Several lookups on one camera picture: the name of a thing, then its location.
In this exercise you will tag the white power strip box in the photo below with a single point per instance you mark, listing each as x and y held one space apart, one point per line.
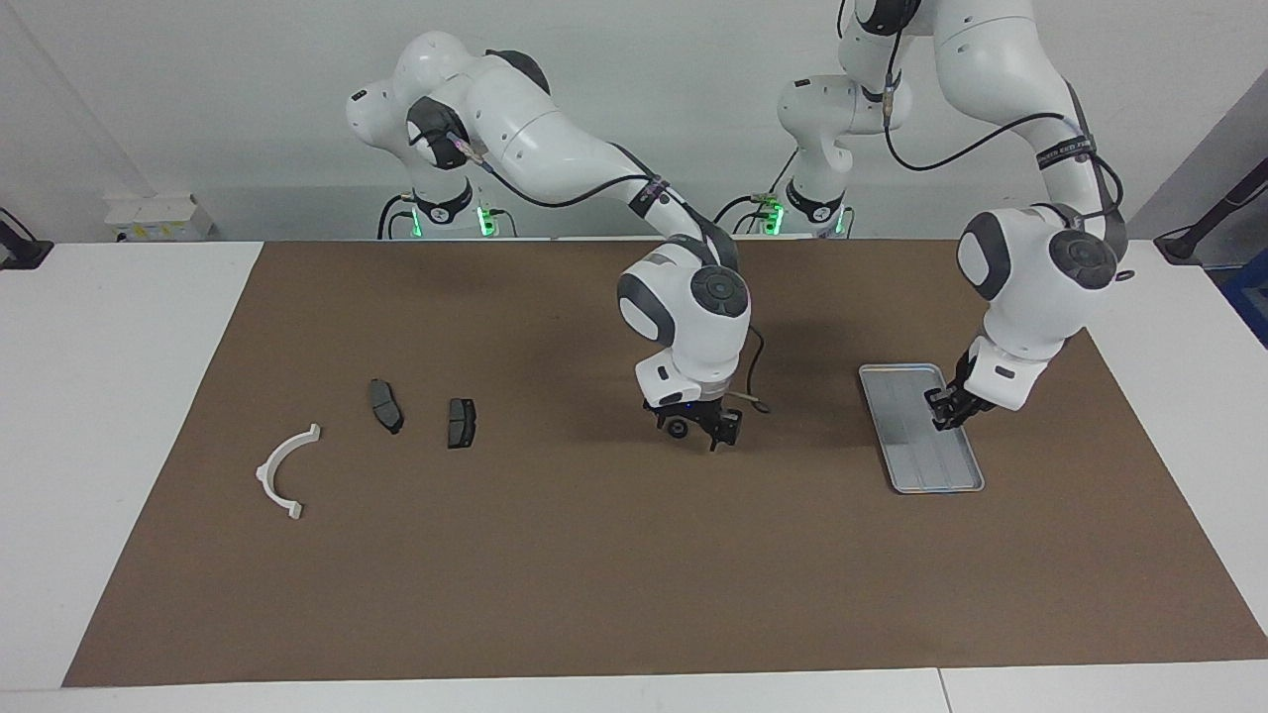
158 213

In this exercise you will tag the long dark brake pad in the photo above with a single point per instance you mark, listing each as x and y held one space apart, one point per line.
386 406

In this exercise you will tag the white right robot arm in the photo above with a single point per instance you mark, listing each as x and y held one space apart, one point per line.
555 139

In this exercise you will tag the blue crate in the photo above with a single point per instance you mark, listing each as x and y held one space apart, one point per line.
1250 297

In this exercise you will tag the black clamp mount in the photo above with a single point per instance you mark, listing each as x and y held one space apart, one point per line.
25 253

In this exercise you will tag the brown table mat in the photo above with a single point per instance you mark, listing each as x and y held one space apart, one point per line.
634 574

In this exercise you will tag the silver metal tray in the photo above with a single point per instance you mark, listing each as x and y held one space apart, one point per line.
906 426

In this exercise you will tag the white semicircular bracket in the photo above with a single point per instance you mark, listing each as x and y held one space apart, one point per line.
265 475

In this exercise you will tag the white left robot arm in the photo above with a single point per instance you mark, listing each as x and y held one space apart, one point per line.
1030 287

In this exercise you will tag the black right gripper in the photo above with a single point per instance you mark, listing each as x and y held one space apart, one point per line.
693 406

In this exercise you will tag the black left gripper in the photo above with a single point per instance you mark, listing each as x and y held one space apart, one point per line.
966 381

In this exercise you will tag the short dark brake pad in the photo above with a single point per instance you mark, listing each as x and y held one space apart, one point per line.
461 423

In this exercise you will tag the black angled stand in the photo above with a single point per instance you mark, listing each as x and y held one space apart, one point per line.
1184 243

